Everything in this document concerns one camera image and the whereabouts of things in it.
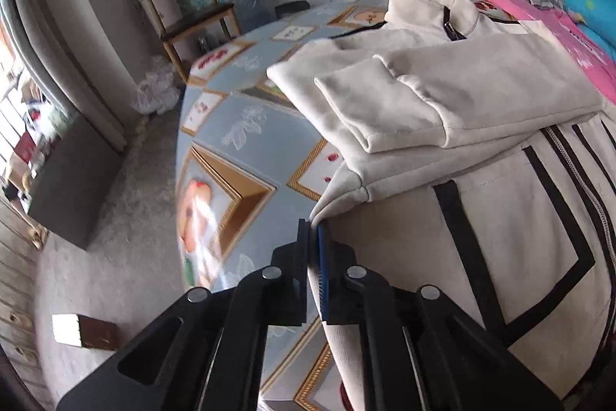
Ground fruit print tablecloth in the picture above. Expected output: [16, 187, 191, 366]
[176, 0, 415, 411]

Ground cream zip jacket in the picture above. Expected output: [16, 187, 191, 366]
[266, 0, 616, 397]

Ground pink floral blanket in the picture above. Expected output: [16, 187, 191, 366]
[414, 0, 616, 104]

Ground grey cabinet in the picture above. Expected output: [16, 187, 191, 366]
[26, 112, 126, 250]

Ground metal window railing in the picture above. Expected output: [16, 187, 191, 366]
[0, 199, 49, 393]

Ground white plastic bag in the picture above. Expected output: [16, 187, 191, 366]
[130, 57, 184, 116]

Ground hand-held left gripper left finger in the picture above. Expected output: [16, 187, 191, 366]
[57, 218, 310, 411]

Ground wooden chair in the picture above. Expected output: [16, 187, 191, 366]
[135, 0, 241, 84]

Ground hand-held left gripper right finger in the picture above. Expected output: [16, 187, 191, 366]
[313, 221, 564, 411]

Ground beige slippers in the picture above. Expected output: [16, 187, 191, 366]
[26, 223, 49, 250]

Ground blue pillow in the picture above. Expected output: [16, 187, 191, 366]
[558, 0, 616, 39]

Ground empty clear water jug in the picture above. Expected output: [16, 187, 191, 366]
[236, 0, 275, 29]

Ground white cylindrical bin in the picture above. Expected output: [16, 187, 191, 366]
[139, 0, 184, 31]

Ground grey curtain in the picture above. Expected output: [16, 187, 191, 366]
[10, 0, 140, 152]

